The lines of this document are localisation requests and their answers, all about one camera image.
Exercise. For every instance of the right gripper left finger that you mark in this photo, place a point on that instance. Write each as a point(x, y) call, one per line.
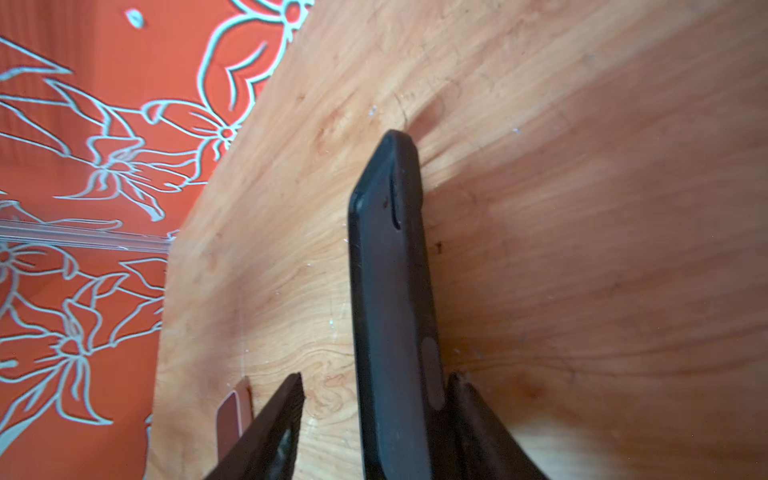
point(268, 448)

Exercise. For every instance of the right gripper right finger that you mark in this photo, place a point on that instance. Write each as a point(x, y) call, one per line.
point(485, 448)

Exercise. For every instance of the dark phone case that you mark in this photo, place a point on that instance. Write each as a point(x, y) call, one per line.
point(405, 428)

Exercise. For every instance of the aluminium frame rails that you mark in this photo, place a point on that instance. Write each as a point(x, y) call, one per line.
point(59, 236)

